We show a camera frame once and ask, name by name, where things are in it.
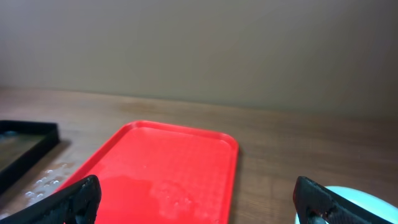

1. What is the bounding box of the red serving tray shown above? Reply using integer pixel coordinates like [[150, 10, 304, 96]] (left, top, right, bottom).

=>
[[64, 121, 239, 224]]

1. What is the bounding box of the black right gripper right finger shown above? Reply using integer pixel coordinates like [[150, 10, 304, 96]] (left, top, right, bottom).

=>
[[292, 175, 396, 224]]

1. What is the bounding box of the white plate tray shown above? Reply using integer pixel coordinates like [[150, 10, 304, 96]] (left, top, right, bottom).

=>
[[294, 185, 398, 224]]

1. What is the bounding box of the black water tray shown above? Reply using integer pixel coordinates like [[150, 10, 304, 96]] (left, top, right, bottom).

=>
[[1, 120, 60, 193]]

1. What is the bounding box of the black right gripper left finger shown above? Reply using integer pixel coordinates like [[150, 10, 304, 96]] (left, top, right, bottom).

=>
[[1, 175, 101, 224]]

